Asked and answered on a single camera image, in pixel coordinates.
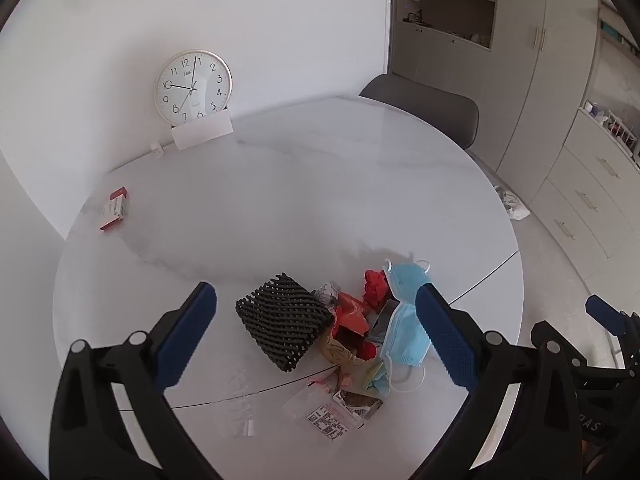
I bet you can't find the blue surgical face mask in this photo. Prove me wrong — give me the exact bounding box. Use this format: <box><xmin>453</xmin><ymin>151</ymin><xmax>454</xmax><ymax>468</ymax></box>
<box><xmin>369</xmin><ymin>260</ymin><xmax>432</xmax><ymax>398</ymax></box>

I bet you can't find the red paper ball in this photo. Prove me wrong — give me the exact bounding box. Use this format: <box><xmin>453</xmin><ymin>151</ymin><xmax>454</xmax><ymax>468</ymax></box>
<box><xmin>363</xmin><ymin>270</ymin><xmax>390</xmax><ymax>312</ymax></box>

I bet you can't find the red plastic bag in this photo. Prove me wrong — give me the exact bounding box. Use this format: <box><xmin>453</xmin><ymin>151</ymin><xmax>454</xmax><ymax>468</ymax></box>
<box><xmin>330</xmin><ymin>292</ymin><xmax>378</xmax><ymax>361</ymax></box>

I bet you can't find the brown paper wrapper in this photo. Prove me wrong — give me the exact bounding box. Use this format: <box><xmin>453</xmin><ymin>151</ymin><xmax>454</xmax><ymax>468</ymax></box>
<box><xmin>319</xmin><ymin>330</ymin><xmax>367</xmax><ymax>367</ymax></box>

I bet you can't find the black foam mesh net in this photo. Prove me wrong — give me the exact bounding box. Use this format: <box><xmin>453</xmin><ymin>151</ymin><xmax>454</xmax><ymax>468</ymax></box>
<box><xmin>235</xmin><ymin>273</ymin><xmax>334</xmax><ymax>373</ymax></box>

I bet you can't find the printed paper ball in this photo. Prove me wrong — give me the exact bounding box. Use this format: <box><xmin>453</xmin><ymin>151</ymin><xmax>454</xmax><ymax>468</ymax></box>
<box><xmin>312</xmin><ymin>282</ymin><xmax>341</xmax><ymax>309</ymax></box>

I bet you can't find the clear printed plastic packet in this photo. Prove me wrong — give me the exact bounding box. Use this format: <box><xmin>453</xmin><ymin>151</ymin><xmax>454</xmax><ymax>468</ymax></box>
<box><xmin>283</xmin><ymin>380</ymin><xmax>384</xmax><ymax>442</ymax></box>

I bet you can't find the white trash on floor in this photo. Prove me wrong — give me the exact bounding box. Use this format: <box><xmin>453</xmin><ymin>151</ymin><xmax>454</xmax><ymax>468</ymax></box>
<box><xmin>494</xmin><ymin>185</ymin><xmax>530</xmax><ymax>221</ymax></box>

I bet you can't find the clear plastic film wrapper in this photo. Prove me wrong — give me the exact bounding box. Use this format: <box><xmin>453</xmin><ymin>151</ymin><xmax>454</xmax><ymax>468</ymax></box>
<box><xmin>213</xmin><ymin>370</ymin><xmax>255</xmax><ymax>439</ymax></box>

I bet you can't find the red white small box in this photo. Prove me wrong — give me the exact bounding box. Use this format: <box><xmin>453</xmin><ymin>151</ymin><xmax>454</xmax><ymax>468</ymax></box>
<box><xmin>100</xmin><ymin>186</ymin><xmax>128</xmax><ymax>231</ymax></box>

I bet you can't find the dark grey chair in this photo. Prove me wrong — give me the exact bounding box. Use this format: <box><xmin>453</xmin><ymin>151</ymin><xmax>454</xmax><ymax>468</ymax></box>
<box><xmin>360</xmin><ymin>74</ymin><xmax>480</xmax><ymax>150</ymax></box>

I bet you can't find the white card stand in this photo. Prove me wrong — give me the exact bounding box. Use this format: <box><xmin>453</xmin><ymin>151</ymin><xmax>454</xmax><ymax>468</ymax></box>
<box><xmin>171</xmin><ymin>110</ymin><xmax>233</xmax><ymax>151</ymax></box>

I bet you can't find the white cabinet unit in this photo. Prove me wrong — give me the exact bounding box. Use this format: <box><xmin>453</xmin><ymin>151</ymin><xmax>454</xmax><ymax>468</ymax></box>
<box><xmin>388</xmin><ymin>0</ymin><xmax>640</xmax><ymax>261</ymax></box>

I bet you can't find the white round wall clock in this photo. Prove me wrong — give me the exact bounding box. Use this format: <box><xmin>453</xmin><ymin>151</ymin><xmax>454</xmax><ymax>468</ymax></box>
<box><xmin>153</xmin><ymin>50</ymin><xmax>233</xmax><ymax>127</ymax></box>

